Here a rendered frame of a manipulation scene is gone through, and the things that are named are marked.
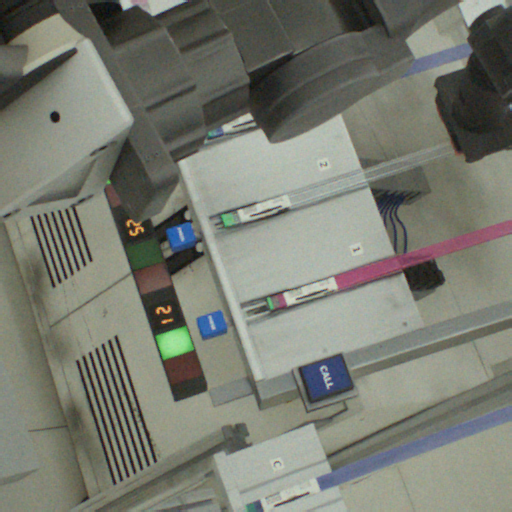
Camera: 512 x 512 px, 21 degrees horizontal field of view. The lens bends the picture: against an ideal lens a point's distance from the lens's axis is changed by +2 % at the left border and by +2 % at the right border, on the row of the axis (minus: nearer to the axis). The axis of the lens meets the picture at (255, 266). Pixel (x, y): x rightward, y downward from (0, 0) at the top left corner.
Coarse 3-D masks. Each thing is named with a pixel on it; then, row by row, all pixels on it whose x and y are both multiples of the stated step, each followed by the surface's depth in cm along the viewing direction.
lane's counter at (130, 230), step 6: (120, 222) 153; (126, 222) 153; (132, 222) 153; (144, 222) 153; (120, 228) 153; (126, 228) 153; (132, 228) 153; (138, 228) 153; (144, 228) 153; (126, 234) 153; (132, 234) 153; (138, 234) 153; (144, 234) 153; (150, 234) 153; (126, 240) 153; (132, 240) 153
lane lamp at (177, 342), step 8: (184, 328) 150; (160, 336) 149; (168, 336) 149; (176, 336) 149; (184, 336) 149; (160, 344) 149; (168, 344) 149; (176, 344) 149; (184, 344) 149; (192, 344) 149; (168, 352) 149; (176, 352) 149; (184, 352) 149
